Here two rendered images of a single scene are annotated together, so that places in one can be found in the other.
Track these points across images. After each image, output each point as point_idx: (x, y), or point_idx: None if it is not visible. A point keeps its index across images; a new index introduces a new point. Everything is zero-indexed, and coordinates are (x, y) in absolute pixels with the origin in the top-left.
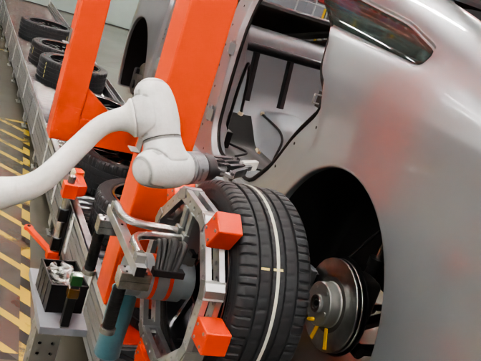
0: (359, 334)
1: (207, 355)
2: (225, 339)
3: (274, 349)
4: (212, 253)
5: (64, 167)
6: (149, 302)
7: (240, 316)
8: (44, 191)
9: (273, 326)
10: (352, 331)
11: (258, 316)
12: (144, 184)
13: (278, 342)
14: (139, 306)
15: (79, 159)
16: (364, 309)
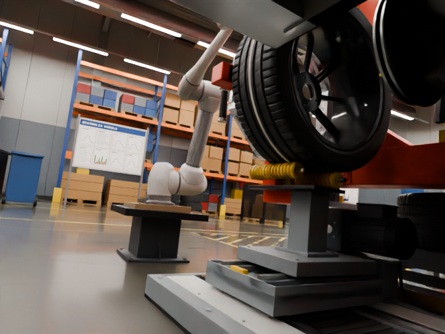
0: (389, 27)
1: (213, 82)
2: (220, 65)
3: (255, 61)
4: (304, 71)
5: (208, 47)
6: (351, 178)
7: (237, 52)
8: (202, 60)
9: (253, 44)
10: (373, 28)
11: (246, 44)
12: (218, 25)
13: (257, 54)
14: (346, 182)
15: (215, 42)
16: (395, 0)
